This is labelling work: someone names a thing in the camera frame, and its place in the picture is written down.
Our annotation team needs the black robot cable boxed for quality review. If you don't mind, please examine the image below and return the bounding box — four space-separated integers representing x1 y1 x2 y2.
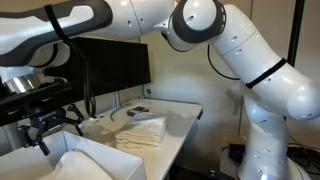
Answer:
44 4 241 120

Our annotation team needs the red box with dark top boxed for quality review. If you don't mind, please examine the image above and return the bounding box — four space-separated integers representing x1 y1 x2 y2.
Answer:
131 105 151 113

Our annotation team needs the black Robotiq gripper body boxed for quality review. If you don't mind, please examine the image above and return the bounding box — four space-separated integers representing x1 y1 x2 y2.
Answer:
29 107 69 129

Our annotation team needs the black floor device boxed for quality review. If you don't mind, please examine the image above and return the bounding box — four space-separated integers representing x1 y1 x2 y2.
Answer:
227 143 248 163

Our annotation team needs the black vertical pole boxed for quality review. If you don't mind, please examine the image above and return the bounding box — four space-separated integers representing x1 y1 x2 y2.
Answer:
287 0 306 68

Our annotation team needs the white cardboard box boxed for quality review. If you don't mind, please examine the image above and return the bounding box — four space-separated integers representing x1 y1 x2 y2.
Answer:
0 130 147 180

